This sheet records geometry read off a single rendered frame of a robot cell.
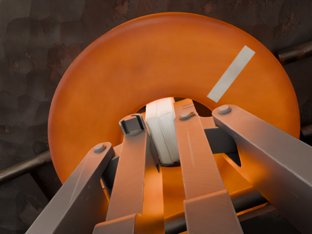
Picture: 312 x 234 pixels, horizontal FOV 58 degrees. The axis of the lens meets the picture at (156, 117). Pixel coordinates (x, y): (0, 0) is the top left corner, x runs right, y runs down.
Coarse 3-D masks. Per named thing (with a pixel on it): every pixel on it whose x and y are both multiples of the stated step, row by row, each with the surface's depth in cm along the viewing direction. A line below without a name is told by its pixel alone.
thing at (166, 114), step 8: (160, 104) 16; (168, 104) 15; (160, 112) 14; (168, 112) 14; (160, 120) 14; (168, 120) 14; (168, 128) 14; (168, 136) 15; (176, 144) 15; (176, 152) 15; (176, 160) 15
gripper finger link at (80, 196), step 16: (96, 160) 13; (80, 176) 12; (96, 176) 12; (64, 192) 11; (80, 192) 11; (96, 192) 12; (48, 208) 10; (64, 208) 10; (80, 208) 10; (96, 208) 11; (32, 224) 10; (48, 224) 9; (64, 224) 10; (80, 224) 10
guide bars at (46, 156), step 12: (288, 48) 22; (300, 48) 22; (288, 60) 22; (144, 108) 24; (300, 132) 22; (36, 156) 26; (48, 156) 25; (12, 168) 26; (24, 168) 26; (36, 168) 26; (0, 180) 26; (24, 180) 27; (36, 180) 27; (24, 192) 27; (36, 192) 27; (36, 204) 28
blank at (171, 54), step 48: (96, 48) 15; (144, 48) 15; (192, 48) 15; (240, 48) 15; (96, 96) 16; (144, 96) 16; (192, 96) 16; (240, 96) 16; (288, 96) 16; (96, 144) 17
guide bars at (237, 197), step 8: (240, 192) 17; (248, 192) 17; (256, 192) 17; (232, 200) 17; (240, 200) 17; (248, 200) 17; (256, 200) 17; (264, 200) 17; (240, 208) 17; (248, 208) 17; (168, 216) 18; (176, 216) 18; (184, 216) 18; (168, 224) 18; (176, 224) 18; (184, 224) 17; (168, 232) 18; (176, 232) 18
